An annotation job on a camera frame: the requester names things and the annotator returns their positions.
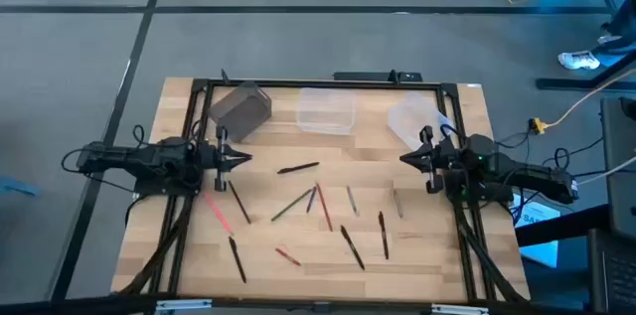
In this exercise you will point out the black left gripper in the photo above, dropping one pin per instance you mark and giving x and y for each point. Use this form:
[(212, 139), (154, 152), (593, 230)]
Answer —
[(208, 158)]

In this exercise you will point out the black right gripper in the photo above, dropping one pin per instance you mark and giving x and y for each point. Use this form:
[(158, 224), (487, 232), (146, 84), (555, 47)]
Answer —
[(447, 161)]

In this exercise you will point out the black pencil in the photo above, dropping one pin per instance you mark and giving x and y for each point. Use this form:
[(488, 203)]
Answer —
[(239, 202)]

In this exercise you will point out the grey pencil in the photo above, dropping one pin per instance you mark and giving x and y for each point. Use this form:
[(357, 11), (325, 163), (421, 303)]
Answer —
[(397, 203), (352, 201)]

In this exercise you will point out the pink-red pencil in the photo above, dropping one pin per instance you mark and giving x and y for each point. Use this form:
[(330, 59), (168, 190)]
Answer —
[(217, 212)]

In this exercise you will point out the black pen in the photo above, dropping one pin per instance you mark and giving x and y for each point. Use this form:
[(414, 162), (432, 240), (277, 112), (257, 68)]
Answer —
[(237, 259), (298, 168), (352, 247), (383, 235)]

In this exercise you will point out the green pencil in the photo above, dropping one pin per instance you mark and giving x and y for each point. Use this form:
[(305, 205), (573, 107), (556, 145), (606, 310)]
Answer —
[(291, 204)]

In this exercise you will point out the blue pencil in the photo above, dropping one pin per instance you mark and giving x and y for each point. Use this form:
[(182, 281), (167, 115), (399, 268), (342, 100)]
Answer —
[(311, 199)]

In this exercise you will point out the long red pencil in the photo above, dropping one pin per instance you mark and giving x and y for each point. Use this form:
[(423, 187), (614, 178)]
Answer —
[(324, 206)]

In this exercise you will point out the short red Madisi pencil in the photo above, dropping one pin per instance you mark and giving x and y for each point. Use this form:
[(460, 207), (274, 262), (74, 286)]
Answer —
[(287, 256)]

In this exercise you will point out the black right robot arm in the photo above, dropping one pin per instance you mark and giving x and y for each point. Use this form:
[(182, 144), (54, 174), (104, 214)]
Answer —
[(522, 176)]

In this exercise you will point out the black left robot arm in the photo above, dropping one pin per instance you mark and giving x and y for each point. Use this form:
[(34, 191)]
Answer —
[(149, 158)]

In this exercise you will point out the clear plastic bin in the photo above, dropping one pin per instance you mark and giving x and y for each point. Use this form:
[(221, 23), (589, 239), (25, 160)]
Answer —
[(325, 111), (415, 116)]

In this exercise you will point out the smoky grey plastic bin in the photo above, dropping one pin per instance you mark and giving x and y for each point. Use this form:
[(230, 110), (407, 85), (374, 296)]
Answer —
[(243, 111)]

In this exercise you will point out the black device bar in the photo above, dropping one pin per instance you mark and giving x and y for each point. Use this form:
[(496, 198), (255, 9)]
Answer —
[(367, 76)]

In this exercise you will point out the white printed paper sheet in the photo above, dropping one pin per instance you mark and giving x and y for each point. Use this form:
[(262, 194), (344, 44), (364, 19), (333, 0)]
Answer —
[(544, 213)]

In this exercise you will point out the plain white paper sheet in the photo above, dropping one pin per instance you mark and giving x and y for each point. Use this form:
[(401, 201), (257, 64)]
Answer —
[(544, 253)]

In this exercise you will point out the black stand base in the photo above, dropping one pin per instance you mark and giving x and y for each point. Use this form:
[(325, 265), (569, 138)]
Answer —
[(571, 85)]

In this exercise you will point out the black desk beam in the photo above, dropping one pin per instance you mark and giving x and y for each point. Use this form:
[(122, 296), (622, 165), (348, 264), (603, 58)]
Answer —
[(576, 223)]

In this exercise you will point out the person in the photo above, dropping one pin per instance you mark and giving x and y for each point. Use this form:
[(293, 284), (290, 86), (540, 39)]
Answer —
[(579, 60)]

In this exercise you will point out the grey computer case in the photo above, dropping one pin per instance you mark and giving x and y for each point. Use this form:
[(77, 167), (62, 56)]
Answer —
[(621, 181)]

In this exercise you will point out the black laptop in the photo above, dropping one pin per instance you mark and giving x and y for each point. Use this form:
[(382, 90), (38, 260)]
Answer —
[(616, 275)]

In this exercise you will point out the black frame lever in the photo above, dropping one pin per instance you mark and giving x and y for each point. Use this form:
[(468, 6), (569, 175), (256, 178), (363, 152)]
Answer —
[(224, 76)]

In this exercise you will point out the black aluminium table frame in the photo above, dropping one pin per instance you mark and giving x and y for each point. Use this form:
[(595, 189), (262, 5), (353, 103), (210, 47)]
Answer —
[(283, 84)]

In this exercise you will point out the silver frame bracket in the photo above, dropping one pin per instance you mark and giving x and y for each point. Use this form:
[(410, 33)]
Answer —
[(184, 305), (459, 310)]

